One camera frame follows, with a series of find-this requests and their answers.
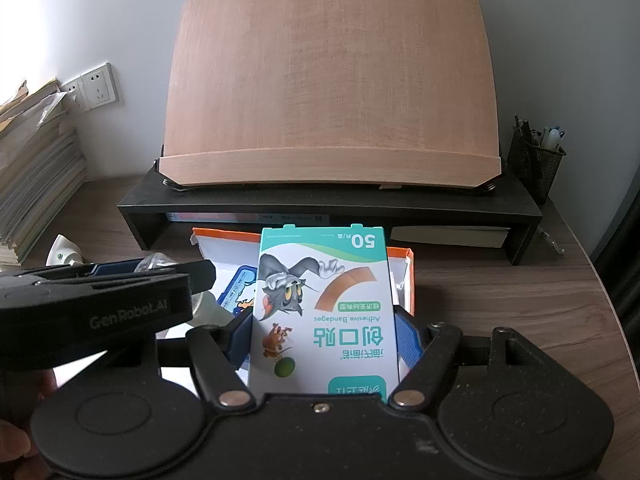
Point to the white wall socket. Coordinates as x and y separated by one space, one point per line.
75 99
100 87

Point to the white wall socket right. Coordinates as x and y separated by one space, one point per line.
100 87

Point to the wooden book stand board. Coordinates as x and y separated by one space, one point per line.
345 91

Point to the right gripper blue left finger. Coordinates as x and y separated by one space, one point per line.
230 342

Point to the stack of books and papers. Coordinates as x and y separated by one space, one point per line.
42 167

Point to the white small cylinder bottle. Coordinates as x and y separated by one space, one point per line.
207 311

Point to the blue tissue pack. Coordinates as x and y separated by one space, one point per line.
240 293

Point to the person's left hand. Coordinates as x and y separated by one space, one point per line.
21 393

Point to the white wall socket left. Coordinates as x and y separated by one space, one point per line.
75 99

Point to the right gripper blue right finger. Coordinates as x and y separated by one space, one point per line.
431 347

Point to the black monitor riser shelf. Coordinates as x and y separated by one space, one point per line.
155 202

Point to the white plug-in repellent heater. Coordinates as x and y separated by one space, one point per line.
63 252

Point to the black mesh pen holder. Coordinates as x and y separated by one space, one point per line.
534 158

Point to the teal bandage box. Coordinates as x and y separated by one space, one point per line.
323 313

